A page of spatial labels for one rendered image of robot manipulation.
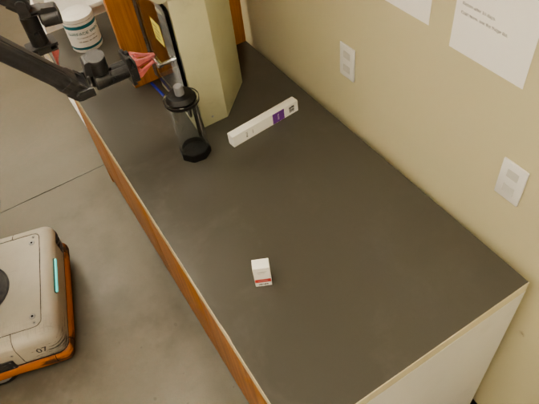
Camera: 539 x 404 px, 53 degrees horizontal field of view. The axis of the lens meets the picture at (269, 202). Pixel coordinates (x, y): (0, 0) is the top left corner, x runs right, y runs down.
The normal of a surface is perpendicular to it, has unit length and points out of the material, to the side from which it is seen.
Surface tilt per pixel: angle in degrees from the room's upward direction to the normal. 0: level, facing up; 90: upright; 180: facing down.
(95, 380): 0
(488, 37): 90
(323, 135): 0
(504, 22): 90
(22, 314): 0
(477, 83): 90
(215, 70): 90
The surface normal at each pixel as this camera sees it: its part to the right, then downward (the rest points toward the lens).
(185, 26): 0.53, 0.61
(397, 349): -0.10, -0.65
